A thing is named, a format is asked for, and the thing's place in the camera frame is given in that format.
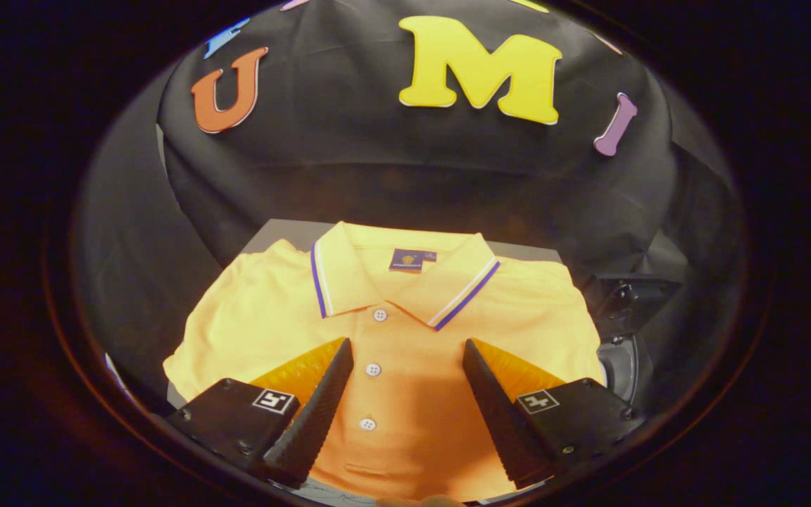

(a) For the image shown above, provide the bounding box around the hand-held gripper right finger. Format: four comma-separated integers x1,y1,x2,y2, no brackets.
463,338,646,490

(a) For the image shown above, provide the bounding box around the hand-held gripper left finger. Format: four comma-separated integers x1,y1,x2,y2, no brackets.
166,338,354,489

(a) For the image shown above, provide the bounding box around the orange polo shirt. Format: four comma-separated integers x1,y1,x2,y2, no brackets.
163,221,605,502

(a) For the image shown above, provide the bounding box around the dark washing machine lid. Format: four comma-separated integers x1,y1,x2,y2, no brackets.
587,273,685,340

